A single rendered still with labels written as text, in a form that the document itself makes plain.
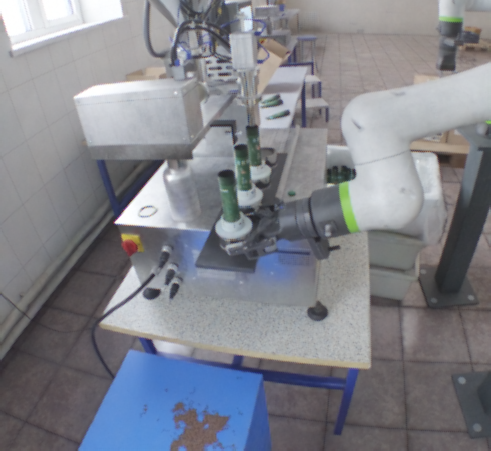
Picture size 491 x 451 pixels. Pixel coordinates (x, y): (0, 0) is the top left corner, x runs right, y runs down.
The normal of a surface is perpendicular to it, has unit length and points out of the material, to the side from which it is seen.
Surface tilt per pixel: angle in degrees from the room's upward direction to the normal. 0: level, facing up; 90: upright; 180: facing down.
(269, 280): 90
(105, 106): 90
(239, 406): 0
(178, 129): 90
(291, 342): 0
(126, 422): 0
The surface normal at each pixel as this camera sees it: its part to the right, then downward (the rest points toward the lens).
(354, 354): -0.10, -0.82
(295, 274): -0.22, 0.57
